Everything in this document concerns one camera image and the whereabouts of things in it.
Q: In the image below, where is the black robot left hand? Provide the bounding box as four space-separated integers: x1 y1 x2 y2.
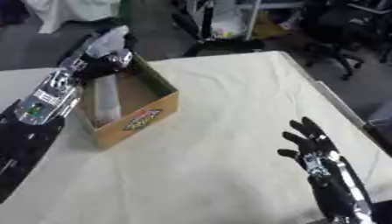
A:
73 48 138 82

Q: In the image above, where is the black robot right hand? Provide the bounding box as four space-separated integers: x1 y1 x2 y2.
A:
276 115 379 221

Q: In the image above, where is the clear plastic bottle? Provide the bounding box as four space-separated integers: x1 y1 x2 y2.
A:
82 25 134 125

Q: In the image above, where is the tan cardboard box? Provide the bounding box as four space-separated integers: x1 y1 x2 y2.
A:
74 52 183 151

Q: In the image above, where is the white draped cloth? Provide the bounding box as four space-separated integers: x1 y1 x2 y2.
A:
19 0 123 35

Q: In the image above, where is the dark chair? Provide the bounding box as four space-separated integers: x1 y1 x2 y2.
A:
362 100 392 157

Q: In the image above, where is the black tripod stand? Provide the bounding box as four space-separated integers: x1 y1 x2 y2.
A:
168 0 267 58

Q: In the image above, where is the black office chair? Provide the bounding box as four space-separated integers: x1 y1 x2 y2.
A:
298 0 392 81

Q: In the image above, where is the white metal frame rack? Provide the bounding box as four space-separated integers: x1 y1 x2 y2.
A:
203 0 308 42

